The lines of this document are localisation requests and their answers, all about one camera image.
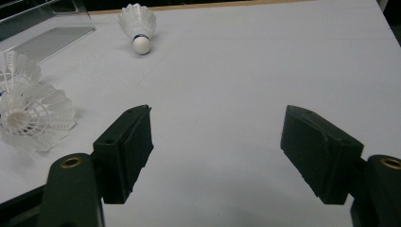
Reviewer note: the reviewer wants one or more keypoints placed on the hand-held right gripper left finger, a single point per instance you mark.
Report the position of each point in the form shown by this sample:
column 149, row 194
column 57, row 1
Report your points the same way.
column 126, row 151

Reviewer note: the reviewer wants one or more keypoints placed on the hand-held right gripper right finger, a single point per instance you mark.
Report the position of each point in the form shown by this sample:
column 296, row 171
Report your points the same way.
column 315, row 154

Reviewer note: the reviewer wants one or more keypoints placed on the white shuttlecock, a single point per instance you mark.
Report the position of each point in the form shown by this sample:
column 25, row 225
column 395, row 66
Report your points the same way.
column 47, row 119
column 19, row 66
column 142, row 44

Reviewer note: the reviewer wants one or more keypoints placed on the clear plastic tray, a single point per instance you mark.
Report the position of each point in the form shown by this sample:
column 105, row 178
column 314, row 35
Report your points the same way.
column 53, row 41

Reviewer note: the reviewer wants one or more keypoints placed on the white table cover sheet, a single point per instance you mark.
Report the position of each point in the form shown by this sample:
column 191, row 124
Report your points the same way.
column 220, row 63

